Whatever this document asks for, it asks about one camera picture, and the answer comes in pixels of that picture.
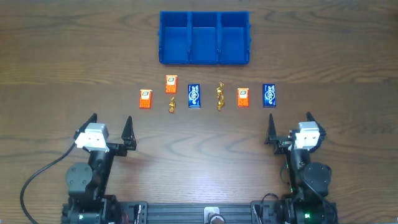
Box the blue tray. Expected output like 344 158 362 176
158 11 251 65

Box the blue candy pack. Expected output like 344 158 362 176
262 83 277 108
187 83 201 109

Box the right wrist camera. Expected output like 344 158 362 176
294 121 321 151

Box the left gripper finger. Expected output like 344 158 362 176
73 113 98 140
121 115 138 152

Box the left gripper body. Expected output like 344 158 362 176
106 142 129 157

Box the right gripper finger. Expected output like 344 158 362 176
264 113 278 146
305 111 328 152

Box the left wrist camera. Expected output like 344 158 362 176
74 122 110 153

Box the black cable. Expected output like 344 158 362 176
259 192 281 223
19 142 77 224

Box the mounting rail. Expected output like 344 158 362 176
60 201 340 224

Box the orange candy box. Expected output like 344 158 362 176
165 74 178 95
139 89 153 110
237 88 250 108

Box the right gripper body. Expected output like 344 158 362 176
272 136 295 156

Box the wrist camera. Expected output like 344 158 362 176
74 122 110 153
294 121 321 151

